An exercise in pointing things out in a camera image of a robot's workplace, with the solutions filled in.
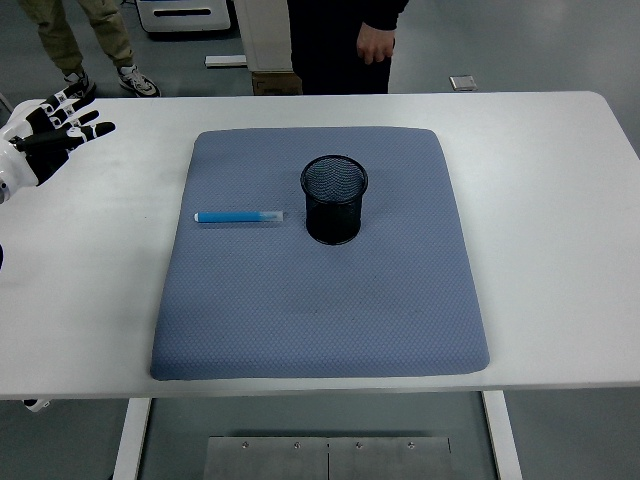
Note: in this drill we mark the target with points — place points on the white table leg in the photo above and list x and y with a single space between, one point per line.
502 435
131 440

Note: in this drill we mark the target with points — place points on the grey metal plate with screws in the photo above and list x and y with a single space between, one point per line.
390 460
265 460

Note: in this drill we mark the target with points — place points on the brown cardboard box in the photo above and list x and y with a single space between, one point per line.
275 84

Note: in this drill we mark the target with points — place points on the small white black robot part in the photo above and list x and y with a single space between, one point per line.
36 404

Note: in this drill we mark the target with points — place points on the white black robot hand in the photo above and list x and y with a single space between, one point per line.
17 165

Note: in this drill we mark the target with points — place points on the grey floor socket plate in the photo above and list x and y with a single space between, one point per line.
463 83

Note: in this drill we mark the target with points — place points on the blue-grey quilted mat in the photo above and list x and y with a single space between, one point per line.
320 310

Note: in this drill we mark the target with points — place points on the person's hand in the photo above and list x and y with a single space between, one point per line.
375 42

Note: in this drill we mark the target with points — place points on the white floor bar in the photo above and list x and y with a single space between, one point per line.
225 61

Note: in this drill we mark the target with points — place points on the blue marker with clear cap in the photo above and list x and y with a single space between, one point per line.
230 216

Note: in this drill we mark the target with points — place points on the black mesh pen holder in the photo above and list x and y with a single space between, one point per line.
334 220

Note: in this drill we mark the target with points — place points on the person in khaki trousers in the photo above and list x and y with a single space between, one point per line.
60 35

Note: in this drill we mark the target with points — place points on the white machine with dark slot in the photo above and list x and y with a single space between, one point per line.
185 14

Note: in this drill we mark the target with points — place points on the person in dark clothing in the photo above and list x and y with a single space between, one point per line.
325 50

